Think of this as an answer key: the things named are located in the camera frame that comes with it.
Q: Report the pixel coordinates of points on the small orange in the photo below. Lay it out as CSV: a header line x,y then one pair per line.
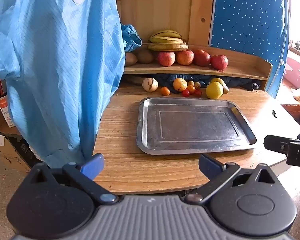
x,y
191,89
165,90

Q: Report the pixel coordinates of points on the brown kiwi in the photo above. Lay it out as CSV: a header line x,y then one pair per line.
x,y
145,56
130,58

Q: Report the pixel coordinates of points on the yellow banana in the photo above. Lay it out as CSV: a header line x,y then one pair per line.
x,y
166,39
166,33

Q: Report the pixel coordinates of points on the dark red apple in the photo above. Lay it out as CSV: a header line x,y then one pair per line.
x,y
218,62
202,58

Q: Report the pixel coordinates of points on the yellow spotted round fruit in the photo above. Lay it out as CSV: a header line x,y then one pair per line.
x,y
180,84

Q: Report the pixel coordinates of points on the white paper tag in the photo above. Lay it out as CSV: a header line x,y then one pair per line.
x,y
0,140

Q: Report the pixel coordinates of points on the blue white dotted board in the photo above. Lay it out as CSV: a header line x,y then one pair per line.
x,y
250,17

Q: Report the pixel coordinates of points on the dark blue quilted jacket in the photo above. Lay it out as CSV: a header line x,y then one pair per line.
x,y
240,81

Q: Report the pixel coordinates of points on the striped cream pepino melon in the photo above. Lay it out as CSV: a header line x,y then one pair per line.
x,y
150,84

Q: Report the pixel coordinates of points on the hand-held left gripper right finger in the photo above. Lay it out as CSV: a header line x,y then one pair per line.
x,y
211,166

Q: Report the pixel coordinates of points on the metal tray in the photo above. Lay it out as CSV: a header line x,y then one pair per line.
x,y
190,130

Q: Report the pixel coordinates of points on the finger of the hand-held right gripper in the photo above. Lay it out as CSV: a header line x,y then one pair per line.
x,y
298,155
276,143

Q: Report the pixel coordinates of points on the wooden back panel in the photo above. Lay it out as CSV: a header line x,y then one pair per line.
x,y
165,5

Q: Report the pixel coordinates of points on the brown spotted banana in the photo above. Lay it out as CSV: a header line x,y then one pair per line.
x,y
168,46

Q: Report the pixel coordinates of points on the red yellow apple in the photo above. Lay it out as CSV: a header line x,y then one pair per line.
x,y
166,58
185,57

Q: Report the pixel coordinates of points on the red cherry tomato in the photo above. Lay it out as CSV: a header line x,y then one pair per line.
x,y
198,93
185,93

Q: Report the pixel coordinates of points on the wooden shelf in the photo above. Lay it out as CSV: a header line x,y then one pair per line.
x,y
177,70

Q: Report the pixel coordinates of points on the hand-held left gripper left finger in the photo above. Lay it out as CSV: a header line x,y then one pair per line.
x,y
92,166

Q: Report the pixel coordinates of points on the brown longan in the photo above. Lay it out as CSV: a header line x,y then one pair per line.
x,y
190,82
197,85

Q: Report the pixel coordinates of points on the white box orange label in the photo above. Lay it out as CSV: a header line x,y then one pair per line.
x,y
6,107

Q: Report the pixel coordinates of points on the blue elastic shoe cover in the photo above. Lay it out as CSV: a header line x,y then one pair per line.
x,y
131,38

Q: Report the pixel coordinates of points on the small black clip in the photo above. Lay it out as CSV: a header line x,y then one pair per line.
x,y
274,113

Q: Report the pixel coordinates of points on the cardboard box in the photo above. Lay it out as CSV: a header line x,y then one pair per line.
x,y
7,155

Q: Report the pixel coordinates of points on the light blue coat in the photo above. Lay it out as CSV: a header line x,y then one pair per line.
x,y
52,55

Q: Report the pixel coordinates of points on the yellow lemon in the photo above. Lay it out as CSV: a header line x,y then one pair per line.
x,y
214,90

